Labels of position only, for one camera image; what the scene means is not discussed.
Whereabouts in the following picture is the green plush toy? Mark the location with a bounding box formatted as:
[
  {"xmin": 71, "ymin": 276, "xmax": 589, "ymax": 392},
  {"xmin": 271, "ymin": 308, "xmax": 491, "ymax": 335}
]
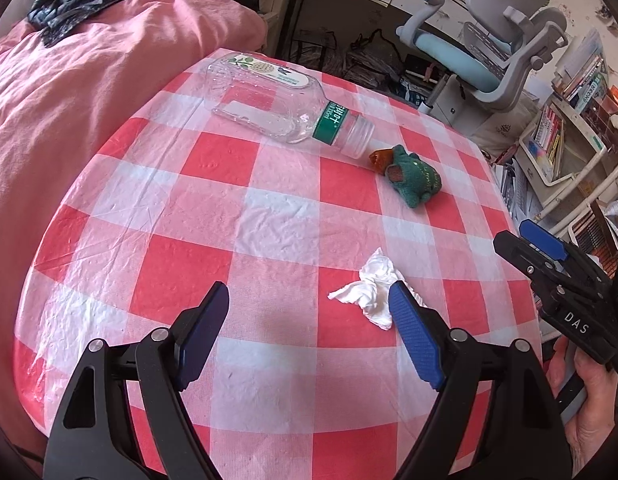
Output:
[{"xmin": 384, "ymin": 144, "xmax": 442, "ymax": 209}]

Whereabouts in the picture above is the white tissue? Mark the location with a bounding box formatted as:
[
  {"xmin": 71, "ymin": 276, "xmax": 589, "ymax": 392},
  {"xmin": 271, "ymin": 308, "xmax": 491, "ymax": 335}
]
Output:
[{"xmin": 327, "ymin": 248, "xmax": 427, "ymax": 332}]

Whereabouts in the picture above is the right hand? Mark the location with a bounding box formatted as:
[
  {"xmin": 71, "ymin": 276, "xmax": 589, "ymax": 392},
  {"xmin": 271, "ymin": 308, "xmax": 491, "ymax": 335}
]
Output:
[{"xmin": 565, "ymin": 349, "xmax": 618, "ymax": 476}]

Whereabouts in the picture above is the white book shelf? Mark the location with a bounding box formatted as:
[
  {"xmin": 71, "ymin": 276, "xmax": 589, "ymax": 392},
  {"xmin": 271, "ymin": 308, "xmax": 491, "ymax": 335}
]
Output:
[{"xmin": 493, "ymin": 29, "xmax": 618, "ymax": 281}]

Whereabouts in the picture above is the orange candy wrapper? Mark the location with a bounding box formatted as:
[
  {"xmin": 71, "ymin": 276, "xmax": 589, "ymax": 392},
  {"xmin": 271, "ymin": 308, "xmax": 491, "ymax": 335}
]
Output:
[{"xmin": 368, "ymin": 148, "xmax": 394, "ymax": 174}]

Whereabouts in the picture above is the grey blue office chair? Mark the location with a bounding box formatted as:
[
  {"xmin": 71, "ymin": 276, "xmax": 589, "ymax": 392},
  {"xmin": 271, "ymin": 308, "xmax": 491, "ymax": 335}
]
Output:
[{"xmin": 396, "ymin": 0, "xmax": 568, "ymax": 112}]

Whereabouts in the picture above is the red white checkered tablecloth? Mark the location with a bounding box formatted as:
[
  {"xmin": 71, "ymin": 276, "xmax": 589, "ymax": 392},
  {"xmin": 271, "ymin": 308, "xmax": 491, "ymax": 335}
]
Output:
[{"xmin": 15, "ymin": 64, "xmax": 540, "ymax": 479}]

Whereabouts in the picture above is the clear plastic bottle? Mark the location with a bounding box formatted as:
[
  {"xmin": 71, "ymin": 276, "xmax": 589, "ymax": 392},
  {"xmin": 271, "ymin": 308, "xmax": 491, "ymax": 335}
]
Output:
[{"xmin": 204, "ymin": 52, "xmax": 375, "ymax": 159}]

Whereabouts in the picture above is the pink bed duvet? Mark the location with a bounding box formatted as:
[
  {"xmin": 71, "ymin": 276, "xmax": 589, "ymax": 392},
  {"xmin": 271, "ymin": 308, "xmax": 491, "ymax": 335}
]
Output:
[{"xmin": 0, "ymin": 0, "xmax": 268, "ymax": 454}]

